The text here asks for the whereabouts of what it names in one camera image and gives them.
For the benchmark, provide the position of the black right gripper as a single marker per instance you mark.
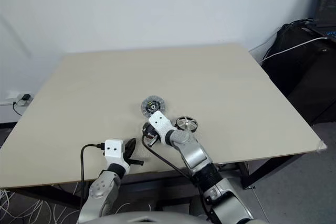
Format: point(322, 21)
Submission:
point(151, 136)

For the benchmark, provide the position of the white wall socket strip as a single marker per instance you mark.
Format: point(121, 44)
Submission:
point(10, 98)

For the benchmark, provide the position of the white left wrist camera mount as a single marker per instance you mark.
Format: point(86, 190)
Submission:
point(114, 148)

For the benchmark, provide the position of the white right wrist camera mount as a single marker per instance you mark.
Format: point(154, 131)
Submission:
point(161, 123)

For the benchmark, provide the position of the grey robot torso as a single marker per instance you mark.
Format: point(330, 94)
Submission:
point(147, 217)

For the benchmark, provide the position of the clear tape on table corner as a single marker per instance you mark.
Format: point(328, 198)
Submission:
point(321, 147)

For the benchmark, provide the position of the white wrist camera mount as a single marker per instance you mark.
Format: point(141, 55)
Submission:
point(114, 148)
point(161, 123)

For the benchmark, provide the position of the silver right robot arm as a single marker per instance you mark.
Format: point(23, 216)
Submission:
point(194, 153)

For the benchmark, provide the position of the silver spoked rotor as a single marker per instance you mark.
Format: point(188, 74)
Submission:
point(186, 123)

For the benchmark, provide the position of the black table frame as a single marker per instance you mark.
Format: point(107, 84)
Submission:
point(246, 174)

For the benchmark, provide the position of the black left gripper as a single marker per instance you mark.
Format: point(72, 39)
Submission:
point(127, 155)

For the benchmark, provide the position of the black laptop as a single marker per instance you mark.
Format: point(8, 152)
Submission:
point(325, 3)

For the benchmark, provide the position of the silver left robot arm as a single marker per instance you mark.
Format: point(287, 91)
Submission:
point(97, 187)

